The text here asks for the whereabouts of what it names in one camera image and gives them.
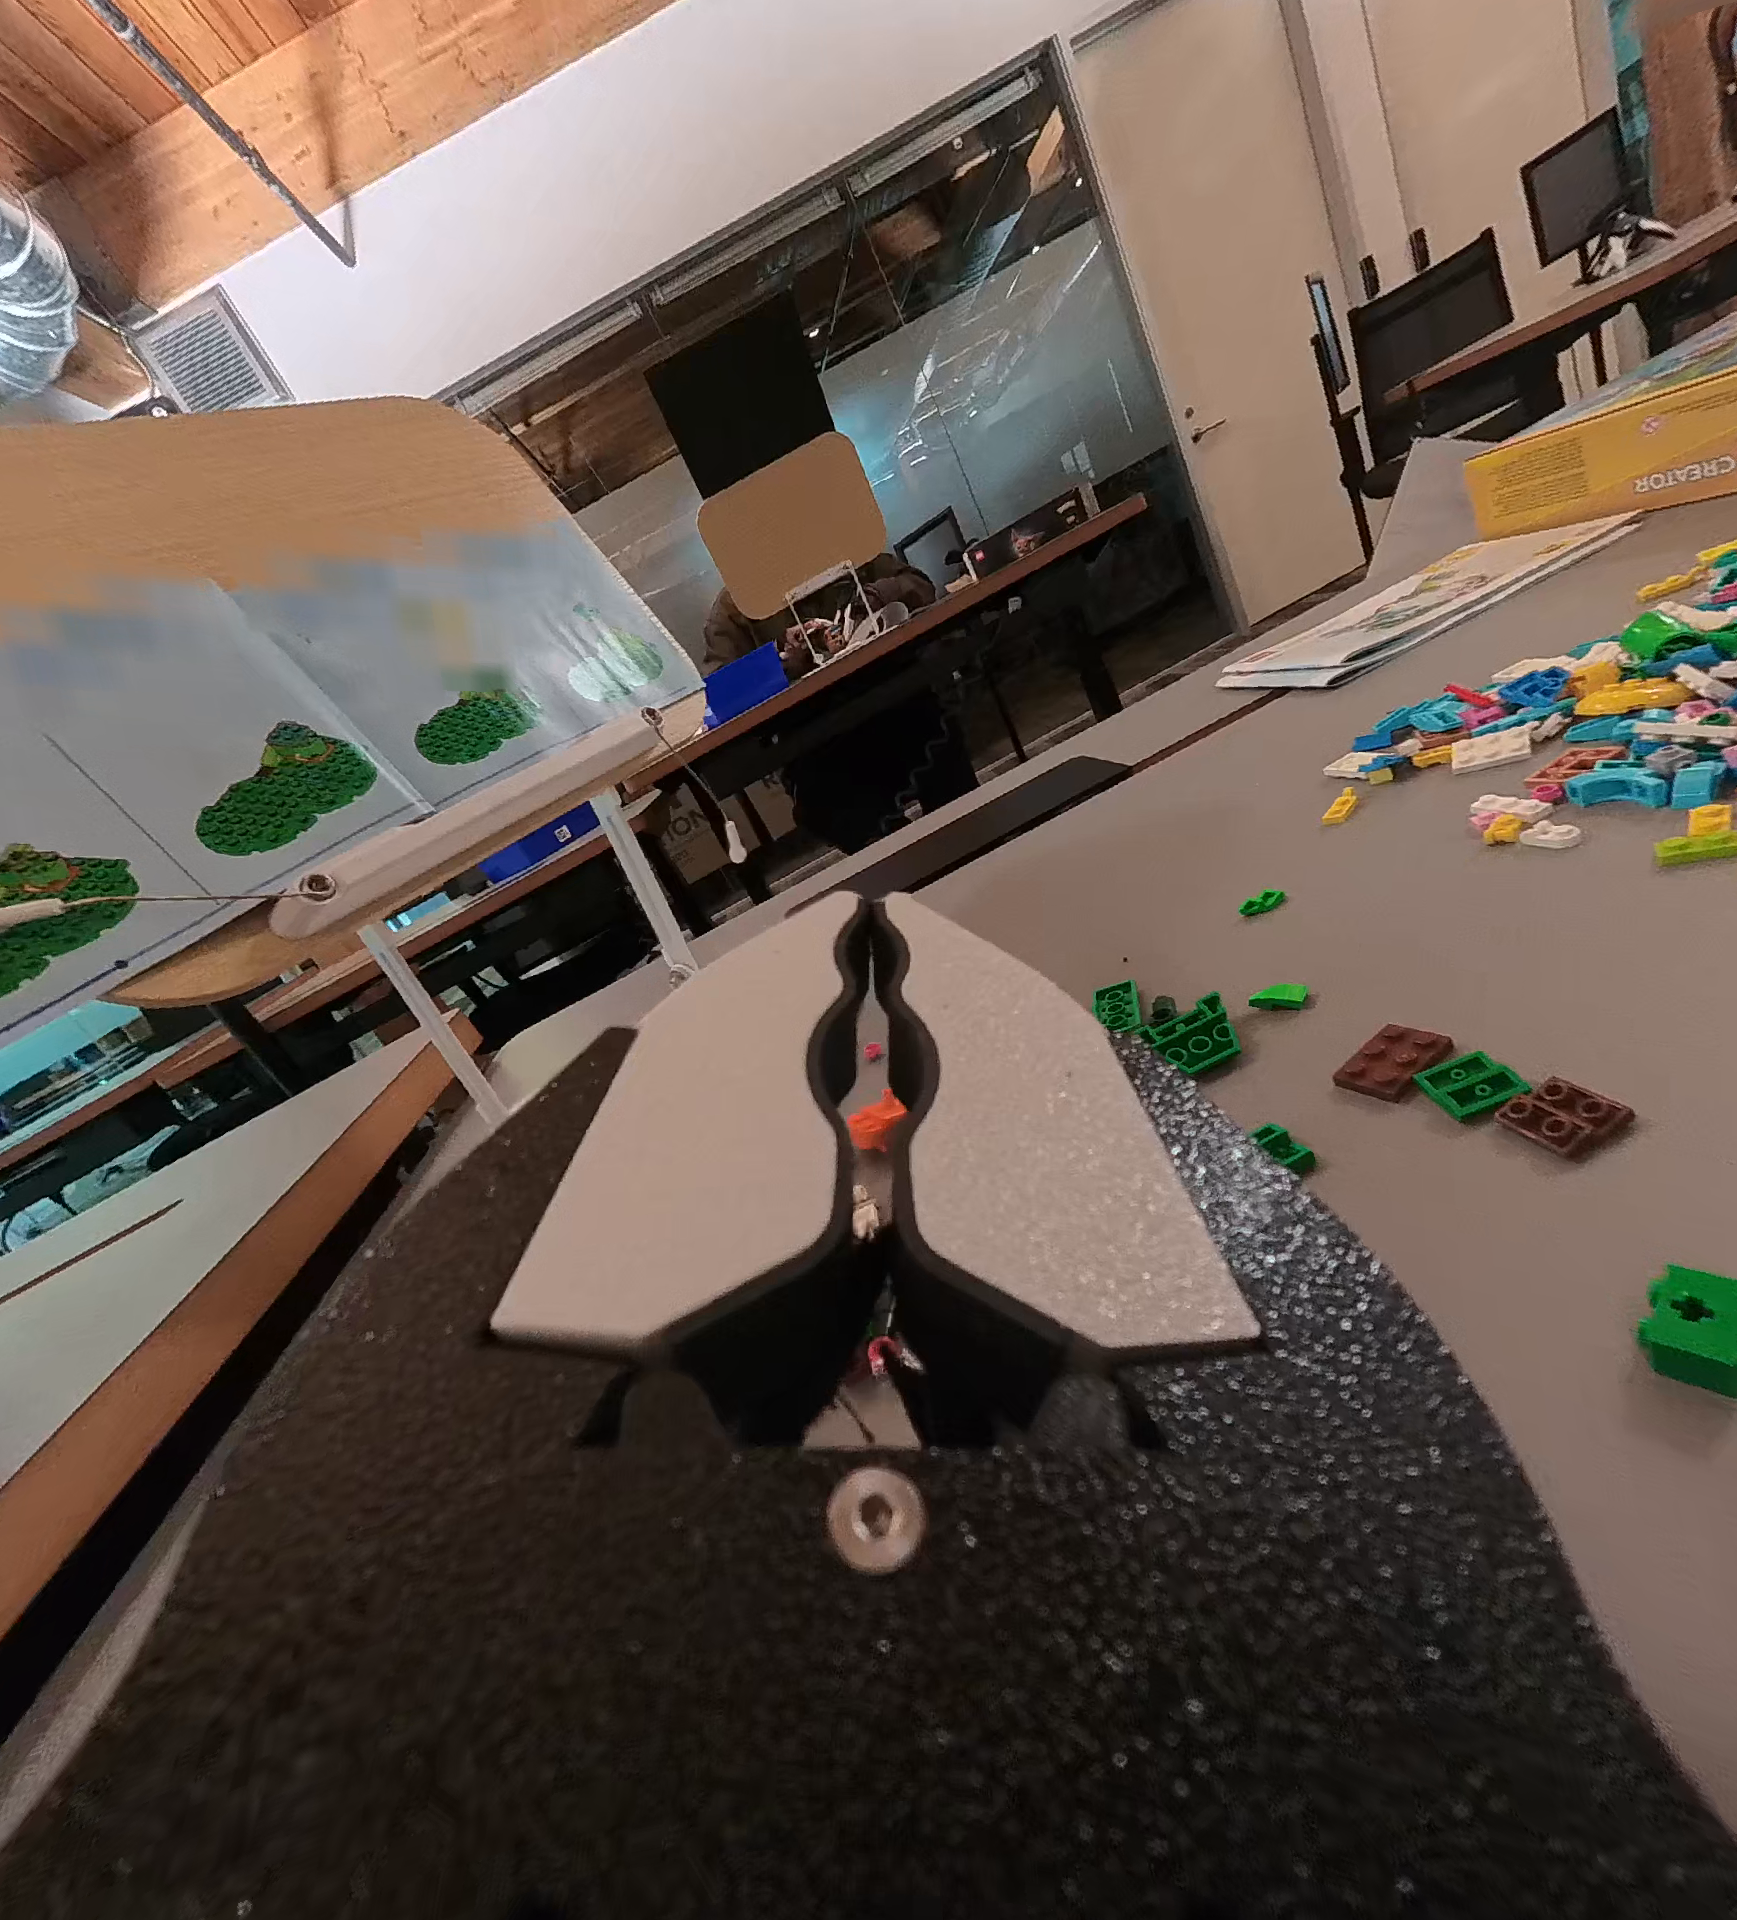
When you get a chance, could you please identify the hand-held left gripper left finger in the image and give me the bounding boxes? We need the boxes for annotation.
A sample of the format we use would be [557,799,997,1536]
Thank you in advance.
[489,891,894,1368]

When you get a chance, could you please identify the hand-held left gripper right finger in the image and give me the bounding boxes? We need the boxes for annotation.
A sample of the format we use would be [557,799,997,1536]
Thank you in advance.
[868,891,1267,1368]

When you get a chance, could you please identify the pile of green lego bricks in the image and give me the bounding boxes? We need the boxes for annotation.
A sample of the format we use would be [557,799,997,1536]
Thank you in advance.
[844,978,1320,1385]

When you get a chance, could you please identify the brown square lego plate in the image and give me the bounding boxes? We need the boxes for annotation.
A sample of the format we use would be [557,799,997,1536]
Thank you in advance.
[1332,1024,1456,1106]

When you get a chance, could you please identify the green square lego plate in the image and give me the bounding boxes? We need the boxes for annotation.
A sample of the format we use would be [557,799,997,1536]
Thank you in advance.
[1412,1050,1531,1125]

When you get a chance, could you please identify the dark brown lego plate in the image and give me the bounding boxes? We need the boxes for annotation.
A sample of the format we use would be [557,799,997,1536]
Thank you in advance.
[1495,1076,1636,1166]

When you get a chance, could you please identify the green lego brick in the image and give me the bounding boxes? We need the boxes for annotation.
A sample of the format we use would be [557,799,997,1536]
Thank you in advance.
[1636,1262,1737,1401]

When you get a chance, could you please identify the pile of colourful lego bricks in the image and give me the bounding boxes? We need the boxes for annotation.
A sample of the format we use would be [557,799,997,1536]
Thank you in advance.
[1320,510,1737,912]

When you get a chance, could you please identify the yellow lego box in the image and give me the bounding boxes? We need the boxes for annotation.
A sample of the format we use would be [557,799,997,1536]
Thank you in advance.
[1460,336,1737,544]

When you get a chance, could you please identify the blue crate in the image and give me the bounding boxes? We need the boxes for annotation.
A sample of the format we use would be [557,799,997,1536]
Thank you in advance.
[701,647,795,732]
[483,835,616,887]

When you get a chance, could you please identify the dark office desk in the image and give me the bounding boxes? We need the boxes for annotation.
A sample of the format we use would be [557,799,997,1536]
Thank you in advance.
[628,493,1156,846]

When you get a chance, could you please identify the closed instruction booklet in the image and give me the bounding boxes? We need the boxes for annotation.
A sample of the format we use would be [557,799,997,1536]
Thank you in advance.
[1216,510,1644,693]

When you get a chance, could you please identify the wooden board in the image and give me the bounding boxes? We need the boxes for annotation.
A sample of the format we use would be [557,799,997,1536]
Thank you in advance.
[0,393,660,1010]

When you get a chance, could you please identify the white door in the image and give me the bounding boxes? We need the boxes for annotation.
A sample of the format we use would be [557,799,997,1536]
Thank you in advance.
[1071,0,1375,634]

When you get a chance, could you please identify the black chair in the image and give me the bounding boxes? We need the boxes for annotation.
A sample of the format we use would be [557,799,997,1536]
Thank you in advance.
[1344,227,1524,500]

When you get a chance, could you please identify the long wooden desk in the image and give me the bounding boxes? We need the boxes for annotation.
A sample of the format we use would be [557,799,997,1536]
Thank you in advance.
[1384,163,1737,437]

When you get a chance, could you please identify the black computer monitor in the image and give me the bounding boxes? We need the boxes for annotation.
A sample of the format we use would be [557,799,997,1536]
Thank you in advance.
[1521,108,1636,276]

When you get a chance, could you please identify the wire page holder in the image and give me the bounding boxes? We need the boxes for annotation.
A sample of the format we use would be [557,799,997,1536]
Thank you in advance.
[638,703,750,876]
[0,870,337,941]

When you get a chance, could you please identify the white book stand frame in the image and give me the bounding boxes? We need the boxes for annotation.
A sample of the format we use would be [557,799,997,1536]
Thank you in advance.
[268,703,707,1115]

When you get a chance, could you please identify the white wall vent grille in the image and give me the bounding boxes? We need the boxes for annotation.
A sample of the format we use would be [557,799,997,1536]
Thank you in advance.
[132,284,294,415]

